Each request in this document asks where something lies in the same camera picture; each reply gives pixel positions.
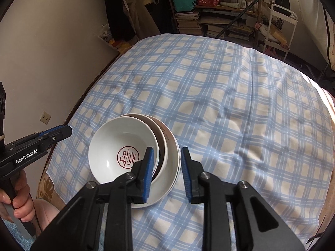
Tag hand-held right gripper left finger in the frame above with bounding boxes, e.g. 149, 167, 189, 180
30, 147, 155, 251

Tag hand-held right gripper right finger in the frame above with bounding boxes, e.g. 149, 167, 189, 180
181, 147, 305, 251

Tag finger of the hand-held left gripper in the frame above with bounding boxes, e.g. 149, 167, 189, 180
38, 125, 73, 144

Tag white cherry print plate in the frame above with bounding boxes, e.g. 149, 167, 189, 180
126, 115, 182, 209

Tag plain white bowl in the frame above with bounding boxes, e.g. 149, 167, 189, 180
122, 113, 169, 182

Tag red patterned bowl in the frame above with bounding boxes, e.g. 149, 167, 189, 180
88, 116, 160, 186

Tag person's left hand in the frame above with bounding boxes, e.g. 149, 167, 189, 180
0, 173, 36, 223

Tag pink cloth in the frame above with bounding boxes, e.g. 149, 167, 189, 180
33, 198, 63, 232

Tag light blue fleece cloth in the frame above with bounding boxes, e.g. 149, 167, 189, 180
4, 218, 36, 242

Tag blue plaid cloth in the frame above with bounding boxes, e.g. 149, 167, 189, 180
46, 33, 330, 251

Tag clear plastic bag of goods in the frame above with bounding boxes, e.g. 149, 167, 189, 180
98, 23, 131, 51

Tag dark hanging clothes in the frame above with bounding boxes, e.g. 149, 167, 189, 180
105, 0, 137, 42

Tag beige hanging trousers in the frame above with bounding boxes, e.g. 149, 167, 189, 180
126, 0, 161, 40

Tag pile of papers and books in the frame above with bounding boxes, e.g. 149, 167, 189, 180
200, 9, 255, 42

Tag stack of books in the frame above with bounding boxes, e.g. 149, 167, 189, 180
173, 10, 204, 36

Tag tan paper package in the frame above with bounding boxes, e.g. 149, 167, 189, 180
269, 22, 288, 45

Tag long clothes pole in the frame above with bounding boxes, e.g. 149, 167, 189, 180
216, 0, 285, 39

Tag white rolling cart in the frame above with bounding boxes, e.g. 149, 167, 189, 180
258, 4, 299, 61

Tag black bag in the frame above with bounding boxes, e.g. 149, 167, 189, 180
268, 0, 291, 19

